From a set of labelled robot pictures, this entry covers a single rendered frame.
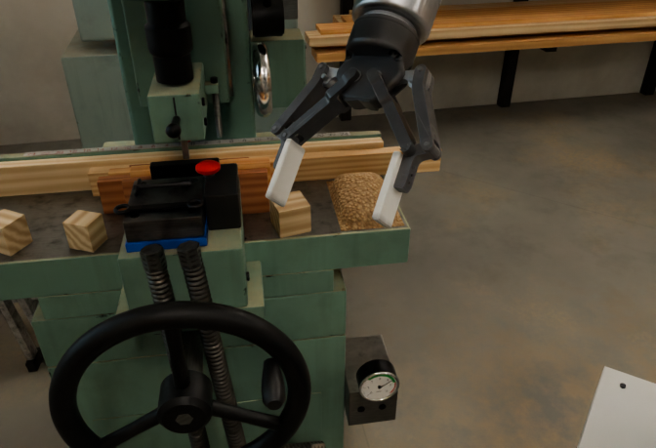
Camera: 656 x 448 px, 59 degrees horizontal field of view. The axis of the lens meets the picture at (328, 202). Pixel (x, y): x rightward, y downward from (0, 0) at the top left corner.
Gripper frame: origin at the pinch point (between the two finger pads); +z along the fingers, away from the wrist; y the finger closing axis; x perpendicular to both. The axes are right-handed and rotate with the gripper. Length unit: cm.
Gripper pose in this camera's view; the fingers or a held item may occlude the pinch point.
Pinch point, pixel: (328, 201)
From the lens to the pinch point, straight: 59.1
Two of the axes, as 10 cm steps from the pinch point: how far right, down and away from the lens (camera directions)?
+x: -5.1, -3.5, -7.9
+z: -3.2, 9.2, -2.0
